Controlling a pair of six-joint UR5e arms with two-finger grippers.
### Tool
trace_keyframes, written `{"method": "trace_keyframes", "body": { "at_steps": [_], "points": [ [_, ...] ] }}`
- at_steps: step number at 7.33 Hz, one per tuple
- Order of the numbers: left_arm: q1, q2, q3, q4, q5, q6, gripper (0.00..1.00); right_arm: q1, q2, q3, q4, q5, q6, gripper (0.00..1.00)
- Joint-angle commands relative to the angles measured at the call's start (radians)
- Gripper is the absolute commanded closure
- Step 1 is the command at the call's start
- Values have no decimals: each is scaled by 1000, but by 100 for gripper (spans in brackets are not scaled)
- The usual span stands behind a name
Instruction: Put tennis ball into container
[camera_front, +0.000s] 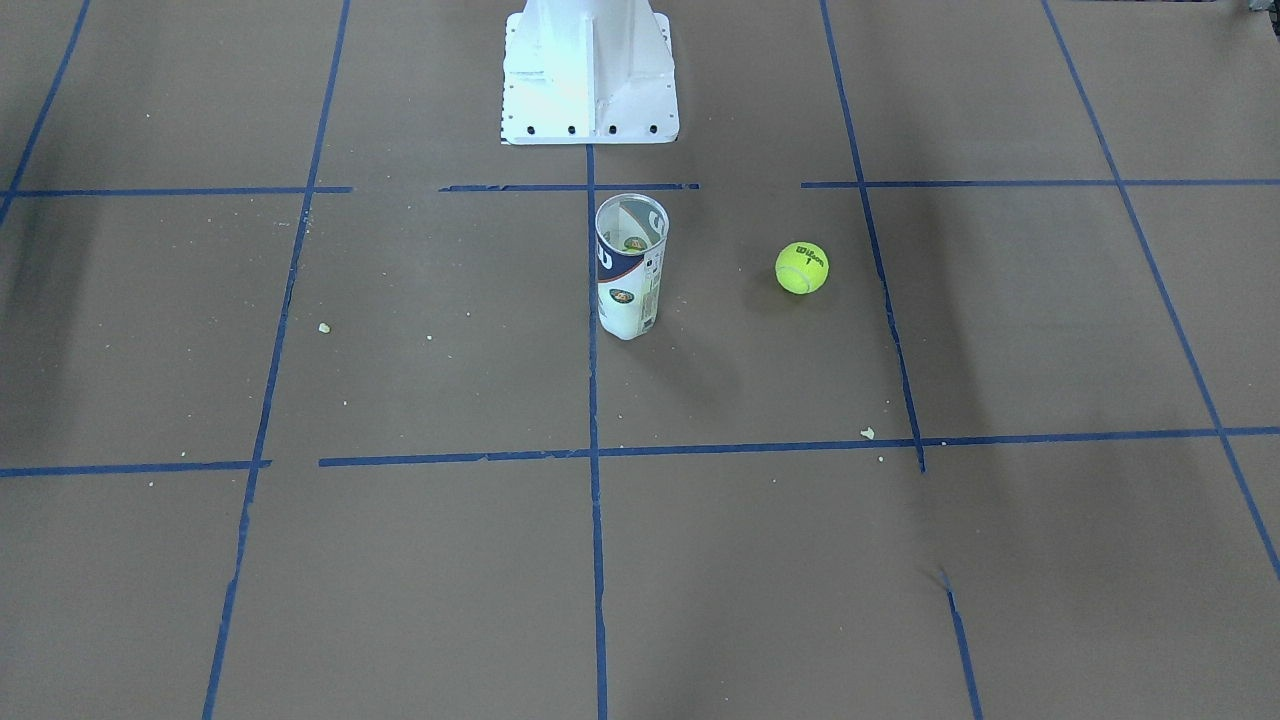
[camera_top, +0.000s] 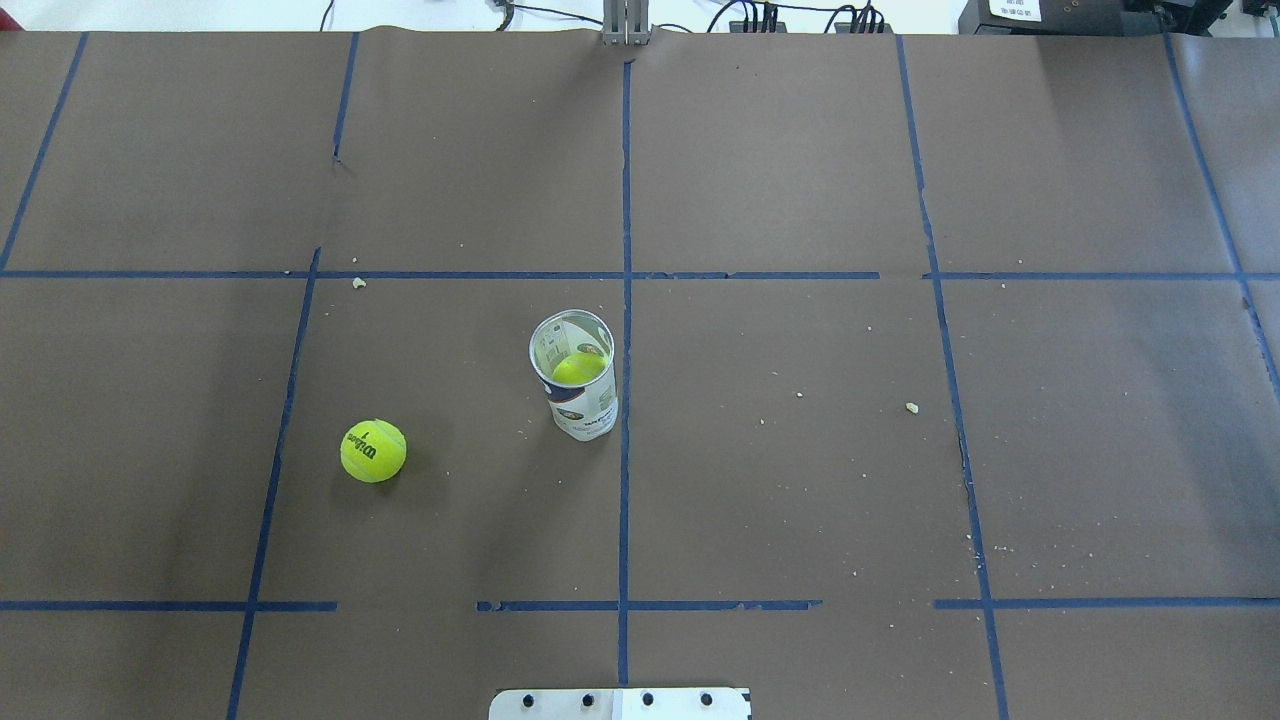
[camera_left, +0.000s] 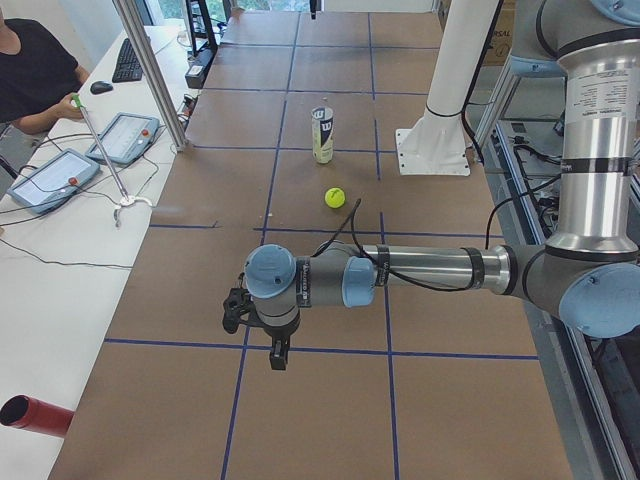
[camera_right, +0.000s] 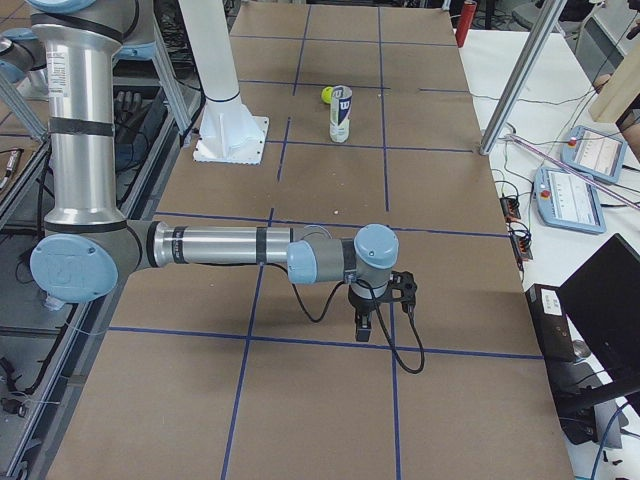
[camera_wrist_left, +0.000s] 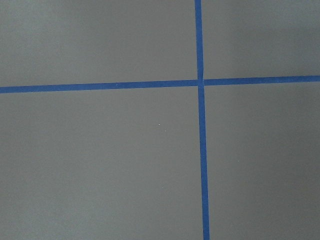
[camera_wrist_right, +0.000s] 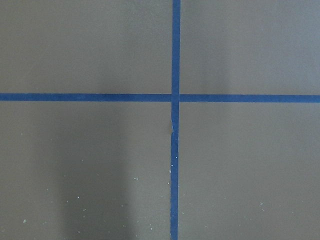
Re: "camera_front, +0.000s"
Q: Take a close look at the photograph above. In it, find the yellow-green tennis ball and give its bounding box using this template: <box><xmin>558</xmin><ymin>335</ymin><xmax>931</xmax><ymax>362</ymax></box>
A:
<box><xmin>774</xmin><ymin>242</ymin><xmax>829</xmax><ymax>295</ymax></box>

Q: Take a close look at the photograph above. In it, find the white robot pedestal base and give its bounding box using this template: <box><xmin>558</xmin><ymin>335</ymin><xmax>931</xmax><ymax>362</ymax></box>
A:
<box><xmin>500</xmin><ymin>1</ymin><xmax>680</xmax><ymax>146</ymax></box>

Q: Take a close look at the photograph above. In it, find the clear tennis ball can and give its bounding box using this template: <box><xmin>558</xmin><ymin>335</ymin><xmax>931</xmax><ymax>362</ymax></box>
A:
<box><xmin>595</xmin><ymin>193</ymin><xmax>669</xmax><ymax>340</ymax></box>

